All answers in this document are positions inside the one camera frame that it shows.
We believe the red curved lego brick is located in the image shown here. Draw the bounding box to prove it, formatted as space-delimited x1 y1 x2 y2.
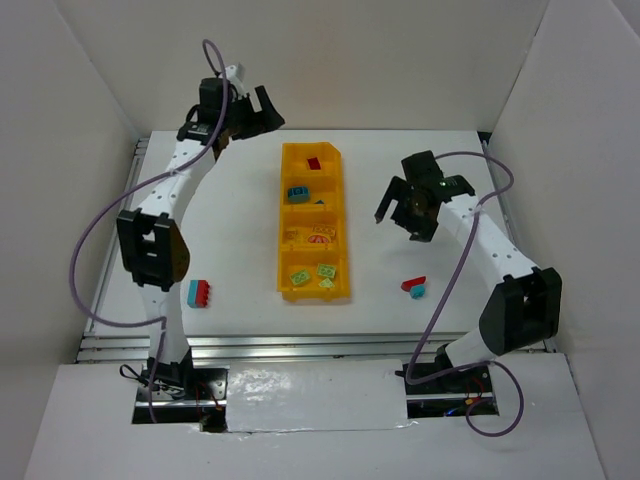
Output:
401 276 427 292

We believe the teal small lego brick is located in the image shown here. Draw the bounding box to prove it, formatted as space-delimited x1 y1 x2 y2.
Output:
409 284 426 299

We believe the red flower lego brick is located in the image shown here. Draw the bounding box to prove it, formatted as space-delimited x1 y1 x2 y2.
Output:
306 157 322 171

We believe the teal rounded lego brick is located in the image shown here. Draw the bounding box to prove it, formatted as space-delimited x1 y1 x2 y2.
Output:
286 186 311 204

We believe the yellow round orange-print lego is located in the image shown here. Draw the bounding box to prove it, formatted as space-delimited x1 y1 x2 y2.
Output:
307 233 332 244

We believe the lime green lego brick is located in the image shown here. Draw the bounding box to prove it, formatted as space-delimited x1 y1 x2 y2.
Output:
316 263 337 279

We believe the pale green lego brick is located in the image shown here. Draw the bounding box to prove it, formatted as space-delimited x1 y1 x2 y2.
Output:
318 278 336 289

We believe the red studded lego brick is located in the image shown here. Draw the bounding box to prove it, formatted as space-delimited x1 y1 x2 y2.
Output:
195 280 211 308

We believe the teal rectangular lego brick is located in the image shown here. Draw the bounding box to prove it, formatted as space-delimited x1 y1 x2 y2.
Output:
187 280 200 309

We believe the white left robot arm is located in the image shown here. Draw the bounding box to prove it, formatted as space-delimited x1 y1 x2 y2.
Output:
116 77 285 392

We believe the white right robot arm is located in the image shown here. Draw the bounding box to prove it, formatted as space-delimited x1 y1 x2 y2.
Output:
374 151 562 385

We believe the yellow divided plastic bin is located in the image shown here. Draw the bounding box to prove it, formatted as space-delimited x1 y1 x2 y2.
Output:
277 142 351 303

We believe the lime green lego in bin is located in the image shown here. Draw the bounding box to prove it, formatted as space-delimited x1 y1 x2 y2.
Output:
289 269 312 287

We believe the white foil covered panel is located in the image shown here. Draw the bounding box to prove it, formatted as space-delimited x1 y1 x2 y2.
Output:
226 359 410 433

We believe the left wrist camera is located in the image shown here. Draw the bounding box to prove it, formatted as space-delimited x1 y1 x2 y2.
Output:
225 63 247 98

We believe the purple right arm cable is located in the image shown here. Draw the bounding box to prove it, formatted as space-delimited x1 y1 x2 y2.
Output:
404 152 525 439

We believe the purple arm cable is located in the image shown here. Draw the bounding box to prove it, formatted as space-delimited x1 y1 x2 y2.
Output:
68 39 231 424
404 152 525 439

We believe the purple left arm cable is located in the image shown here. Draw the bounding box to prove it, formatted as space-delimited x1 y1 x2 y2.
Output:
68 39 231 424

